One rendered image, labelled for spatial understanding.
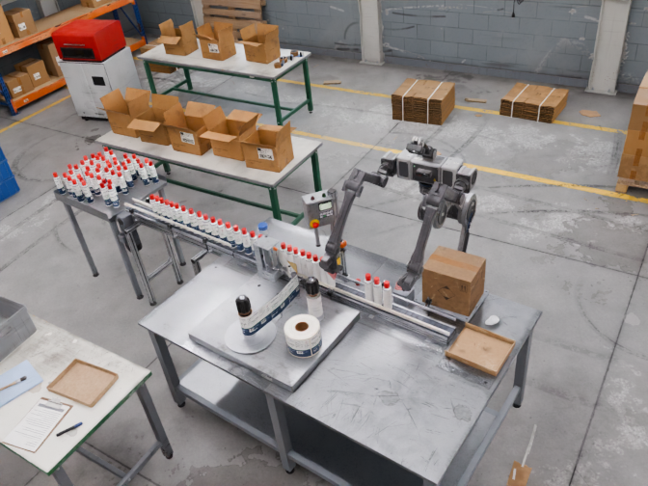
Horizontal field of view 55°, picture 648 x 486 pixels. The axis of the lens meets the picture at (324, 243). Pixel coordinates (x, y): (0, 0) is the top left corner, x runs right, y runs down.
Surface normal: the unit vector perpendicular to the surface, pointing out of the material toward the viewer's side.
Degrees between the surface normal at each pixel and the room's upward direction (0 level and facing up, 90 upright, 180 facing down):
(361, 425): 0
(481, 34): 90
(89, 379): 0
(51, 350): 0
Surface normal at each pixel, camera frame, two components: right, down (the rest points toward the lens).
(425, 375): -0.10, -0.79
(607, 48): -0.52, 0.55
